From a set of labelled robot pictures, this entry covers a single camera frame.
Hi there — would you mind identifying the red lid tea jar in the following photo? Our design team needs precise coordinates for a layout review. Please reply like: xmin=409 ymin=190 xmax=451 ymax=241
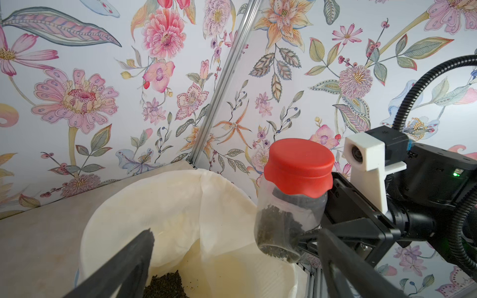
xmin=254 ymin=139 xmax=335 ymax=263

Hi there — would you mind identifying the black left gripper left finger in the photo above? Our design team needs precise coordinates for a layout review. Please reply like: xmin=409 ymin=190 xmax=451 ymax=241
xmin=65 ymin=229 xmax=155 ymax=298

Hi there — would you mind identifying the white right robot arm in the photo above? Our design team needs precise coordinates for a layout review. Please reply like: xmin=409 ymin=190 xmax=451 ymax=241
xmin=324 ymin=55 xmax=477 ymax=278

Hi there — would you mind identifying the aluminium corner post right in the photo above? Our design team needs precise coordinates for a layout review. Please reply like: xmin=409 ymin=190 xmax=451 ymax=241
xmin=187 ymin=0 xmax=262 ymax=167

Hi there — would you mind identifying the cream trash bin with liner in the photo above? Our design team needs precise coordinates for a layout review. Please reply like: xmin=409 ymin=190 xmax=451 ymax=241
xmin=79 ymin=170 xmax=308 ymax=298

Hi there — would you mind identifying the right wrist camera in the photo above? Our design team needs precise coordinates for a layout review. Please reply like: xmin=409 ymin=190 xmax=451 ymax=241
xmin=344 ymin=126 xmax=411 ymax=214

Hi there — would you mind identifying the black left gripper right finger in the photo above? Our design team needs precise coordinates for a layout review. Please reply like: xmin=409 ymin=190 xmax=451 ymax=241
xmin=318 ymin=228 xmax=406 ymax=298

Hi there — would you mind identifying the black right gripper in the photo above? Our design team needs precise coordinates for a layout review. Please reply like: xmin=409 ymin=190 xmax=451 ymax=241
xmin=320 ymin=173 xmax=401 ymax=266

